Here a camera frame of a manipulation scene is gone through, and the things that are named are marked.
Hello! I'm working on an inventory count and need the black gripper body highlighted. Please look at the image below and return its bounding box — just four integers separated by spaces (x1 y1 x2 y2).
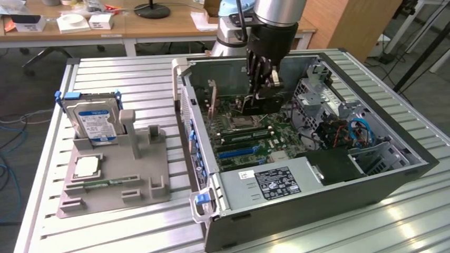
245 23 299 65

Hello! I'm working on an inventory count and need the graphics card black cooler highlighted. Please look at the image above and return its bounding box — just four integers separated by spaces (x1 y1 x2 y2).
205 79 284 120

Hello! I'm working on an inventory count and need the CPU socket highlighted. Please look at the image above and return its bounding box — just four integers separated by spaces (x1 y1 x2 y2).
224 115 263 131

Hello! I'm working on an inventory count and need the green motherboard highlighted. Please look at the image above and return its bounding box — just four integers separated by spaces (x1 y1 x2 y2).
201 93 307 172

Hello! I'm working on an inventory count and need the stack of white papers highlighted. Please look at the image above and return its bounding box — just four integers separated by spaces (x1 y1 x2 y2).
189 12 219 32

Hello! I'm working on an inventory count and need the brown cardboard box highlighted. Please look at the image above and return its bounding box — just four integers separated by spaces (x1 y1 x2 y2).
203 0 221 16

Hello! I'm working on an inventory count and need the wooden cabinet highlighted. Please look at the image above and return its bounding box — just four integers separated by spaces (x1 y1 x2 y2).
301 0 403 64

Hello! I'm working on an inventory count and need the black expansion slot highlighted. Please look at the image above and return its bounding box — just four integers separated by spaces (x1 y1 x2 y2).
215 143 253 153

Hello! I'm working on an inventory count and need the silver chipset heatsink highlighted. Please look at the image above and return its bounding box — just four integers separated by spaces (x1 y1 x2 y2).
269 151 292 162

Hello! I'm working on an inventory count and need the black round lamp base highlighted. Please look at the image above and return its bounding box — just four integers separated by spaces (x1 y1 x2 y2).
133 0 171 19

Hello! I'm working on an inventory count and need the black plastic shroud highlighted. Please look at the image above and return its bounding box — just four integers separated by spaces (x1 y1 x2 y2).
304 148 368 187

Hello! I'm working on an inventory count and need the grey power supply unit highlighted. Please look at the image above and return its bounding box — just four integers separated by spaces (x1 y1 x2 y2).
213 158 324 211

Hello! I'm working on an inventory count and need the black stand pole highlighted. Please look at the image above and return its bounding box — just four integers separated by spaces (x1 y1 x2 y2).
392 26 450 92

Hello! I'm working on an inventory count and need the small white box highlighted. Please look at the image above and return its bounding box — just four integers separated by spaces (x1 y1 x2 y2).
88 13 114 30

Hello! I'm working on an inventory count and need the hard disk blue carrier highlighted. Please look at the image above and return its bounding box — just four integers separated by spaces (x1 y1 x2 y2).
54 89 124 145

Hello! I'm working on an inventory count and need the black open PC case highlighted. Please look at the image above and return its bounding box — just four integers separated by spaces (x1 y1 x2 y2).
171 47 440 252

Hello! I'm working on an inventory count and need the white square dish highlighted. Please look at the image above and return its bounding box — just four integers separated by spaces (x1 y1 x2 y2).
56 13 90 34

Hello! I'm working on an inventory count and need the silver CPU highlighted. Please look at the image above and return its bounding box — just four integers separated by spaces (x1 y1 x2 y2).
72 157 101 178

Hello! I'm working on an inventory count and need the grey parts rack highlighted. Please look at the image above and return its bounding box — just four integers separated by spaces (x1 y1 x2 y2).
56 109 171 219

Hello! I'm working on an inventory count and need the white box black label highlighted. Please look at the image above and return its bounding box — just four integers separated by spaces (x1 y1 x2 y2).
9 14 46 33

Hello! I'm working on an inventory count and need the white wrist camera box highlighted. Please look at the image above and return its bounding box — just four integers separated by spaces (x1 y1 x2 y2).
219 14 253 43

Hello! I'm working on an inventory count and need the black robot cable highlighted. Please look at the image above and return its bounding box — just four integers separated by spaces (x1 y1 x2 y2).
233 0 247 43

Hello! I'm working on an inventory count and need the blue disk wire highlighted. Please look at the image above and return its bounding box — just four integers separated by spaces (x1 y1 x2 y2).
347 118 375 148

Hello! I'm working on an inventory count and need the wooden desk white frame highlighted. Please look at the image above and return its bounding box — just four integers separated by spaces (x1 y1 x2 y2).
124 0 316 57
0 0 128 57

